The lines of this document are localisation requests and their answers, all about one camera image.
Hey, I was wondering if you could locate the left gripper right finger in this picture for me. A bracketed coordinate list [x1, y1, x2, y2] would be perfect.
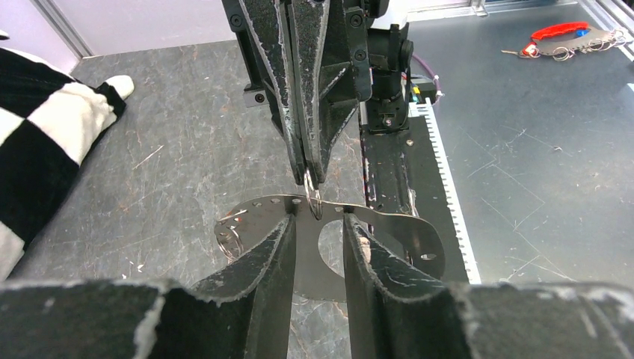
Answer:
[342, 214, 633, 358]

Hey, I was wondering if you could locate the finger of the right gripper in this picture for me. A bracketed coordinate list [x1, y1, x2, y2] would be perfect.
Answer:
[239, 1, 306, 185]
[289, 0, 372, 185]

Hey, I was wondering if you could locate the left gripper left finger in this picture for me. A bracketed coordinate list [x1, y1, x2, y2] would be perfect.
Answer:
[1, 215, 296, 358]

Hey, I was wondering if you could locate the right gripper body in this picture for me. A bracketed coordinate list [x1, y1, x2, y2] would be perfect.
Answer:
[220, 0, 414, 108]

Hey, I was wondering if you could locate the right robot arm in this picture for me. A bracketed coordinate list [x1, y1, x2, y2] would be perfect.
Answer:
[223, 1, 414, 188]

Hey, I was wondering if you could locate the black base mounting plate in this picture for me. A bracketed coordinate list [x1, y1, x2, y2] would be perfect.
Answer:
[359, 114, 472, 284]

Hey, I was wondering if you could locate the black and white checkered pillow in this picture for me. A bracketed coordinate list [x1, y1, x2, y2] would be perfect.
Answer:
[1, 46, 135, 280]

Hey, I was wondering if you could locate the white slotted cable duct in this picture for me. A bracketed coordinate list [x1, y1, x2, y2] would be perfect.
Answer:
[410, 98, 481, 284]

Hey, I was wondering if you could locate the red handled keyring plate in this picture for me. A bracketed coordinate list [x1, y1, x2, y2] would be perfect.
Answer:
[501, 22, 633, 62]

